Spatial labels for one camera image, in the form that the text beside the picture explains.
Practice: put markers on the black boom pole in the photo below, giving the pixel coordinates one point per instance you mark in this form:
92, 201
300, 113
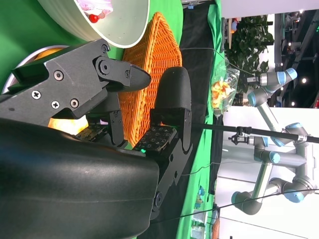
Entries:
274, 135

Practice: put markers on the green tablecloth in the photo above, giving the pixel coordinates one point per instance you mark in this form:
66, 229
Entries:
15, 25

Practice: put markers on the green leafy plant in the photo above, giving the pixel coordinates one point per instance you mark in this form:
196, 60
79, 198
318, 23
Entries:
249, 44

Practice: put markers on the pink cake slice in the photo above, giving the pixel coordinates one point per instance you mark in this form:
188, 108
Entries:
99, 6

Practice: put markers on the black backdrop curtain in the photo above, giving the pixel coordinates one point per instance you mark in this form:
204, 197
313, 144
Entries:
197, 74

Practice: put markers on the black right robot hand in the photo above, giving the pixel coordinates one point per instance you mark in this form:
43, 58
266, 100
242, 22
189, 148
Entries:
74, 186

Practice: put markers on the small wooden round table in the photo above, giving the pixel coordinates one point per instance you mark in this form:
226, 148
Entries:
217, 229

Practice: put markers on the green background cloth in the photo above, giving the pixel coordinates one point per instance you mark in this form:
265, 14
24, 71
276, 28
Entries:
187, 199

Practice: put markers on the lavender round plate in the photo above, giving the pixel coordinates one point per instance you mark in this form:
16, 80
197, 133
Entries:
22, 62

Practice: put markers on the clear plastic snack bag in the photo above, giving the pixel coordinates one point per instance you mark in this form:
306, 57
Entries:
220, 92

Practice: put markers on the orange wicker basket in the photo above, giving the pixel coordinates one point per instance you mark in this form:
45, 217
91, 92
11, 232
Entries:
162, 49

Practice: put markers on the grey round bowl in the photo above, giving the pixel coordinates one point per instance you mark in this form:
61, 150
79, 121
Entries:
119, 32

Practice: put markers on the blue toy figure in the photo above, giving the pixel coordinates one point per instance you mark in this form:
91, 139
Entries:
200, 198

